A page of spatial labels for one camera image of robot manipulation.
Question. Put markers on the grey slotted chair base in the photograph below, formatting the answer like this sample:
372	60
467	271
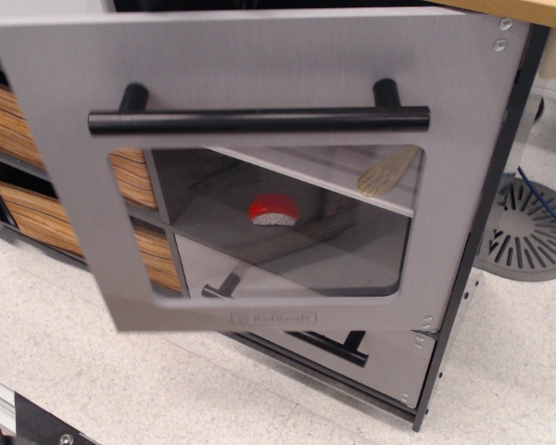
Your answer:
519	242

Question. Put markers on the lower wood grain bin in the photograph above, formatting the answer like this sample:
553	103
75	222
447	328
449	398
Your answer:
43	218

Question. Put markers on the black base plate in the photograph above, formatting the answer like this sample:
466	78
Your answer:
35	425

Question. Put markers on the wood grain bin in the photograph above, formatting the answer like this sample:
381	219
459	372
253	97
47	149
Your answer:
43	218
128	164

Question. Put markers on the grey lower drawer front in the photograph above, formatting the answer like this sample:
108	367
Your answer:
398	359

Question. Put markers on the grey toy oven door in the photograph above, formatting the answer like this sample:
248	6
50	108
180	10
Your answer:
278	65

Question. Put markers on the black oven door handle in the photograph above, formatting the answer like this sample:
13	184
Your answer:
132	117

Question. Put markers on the black drawer handle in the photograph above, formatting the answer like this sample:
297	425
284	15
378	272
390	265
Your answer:
348	350

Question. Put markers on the black toy kitchen frame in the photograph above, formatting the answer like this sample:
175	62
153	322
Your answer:
505	185

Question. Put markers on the upper wood grain bin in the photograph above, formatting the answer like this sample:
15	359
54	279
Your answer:
128	164

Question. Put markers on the wooden countertop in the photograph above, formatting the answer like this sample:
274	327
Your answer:
541	12

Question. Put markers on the wooden toy spatula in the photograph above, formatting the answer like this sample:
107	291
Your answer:
384	175

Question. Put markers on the red white toy cheese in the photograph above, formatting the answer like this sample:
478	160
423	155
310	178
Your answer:
273	209

